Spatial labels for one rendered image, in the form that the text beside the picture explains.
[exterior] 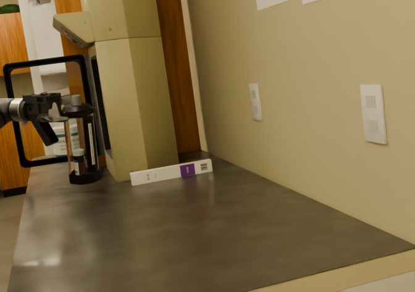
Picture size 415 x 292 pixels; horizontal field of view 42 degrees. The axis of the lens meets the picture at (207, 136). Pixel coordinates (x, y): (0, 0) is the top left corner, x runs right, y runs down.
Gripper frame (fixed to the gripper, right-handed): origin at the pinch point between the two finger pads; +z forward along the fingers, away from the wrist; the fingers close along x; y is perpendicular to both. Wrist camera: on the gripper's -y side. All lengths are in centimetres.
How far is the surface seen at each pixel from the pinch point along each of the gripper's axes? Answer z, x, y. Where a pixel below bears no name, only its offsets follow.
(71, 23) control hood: -6.9, 10.8, 28.2
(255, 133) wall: 48, 26, -9
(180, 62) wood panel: 1, 66, 10
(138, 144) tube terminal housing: 8.1, 19.5, -13.0
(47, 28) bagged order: -106, 110, 28
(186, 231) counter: 53, -32, -19
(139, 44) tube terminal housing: 6.8, 28.0, 19.8
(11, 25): -392, 369, 34
